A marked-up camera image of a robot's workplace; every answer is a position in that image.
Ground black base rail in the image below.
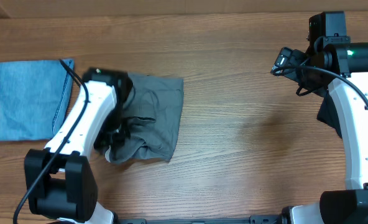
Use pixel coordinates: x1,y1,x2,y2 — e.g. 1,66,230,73
113,213,291,224

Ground grey shorts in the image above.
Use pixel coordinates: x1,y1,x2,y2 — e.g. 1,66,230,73
105,72,184,164

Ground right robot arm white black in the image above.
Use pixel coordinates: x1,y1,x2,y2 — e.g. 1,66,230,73
271,42,368,223

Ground black garment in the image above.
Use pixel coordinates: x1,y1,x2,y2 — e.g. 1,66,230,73
316,91,342,139

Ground folded blue denim garment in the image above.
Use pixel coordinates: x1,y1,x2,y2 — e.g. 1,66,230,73
0,60,73,141

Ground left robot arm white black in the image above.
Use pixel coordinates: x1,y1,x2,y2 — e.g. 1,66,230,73
16,68,132,223

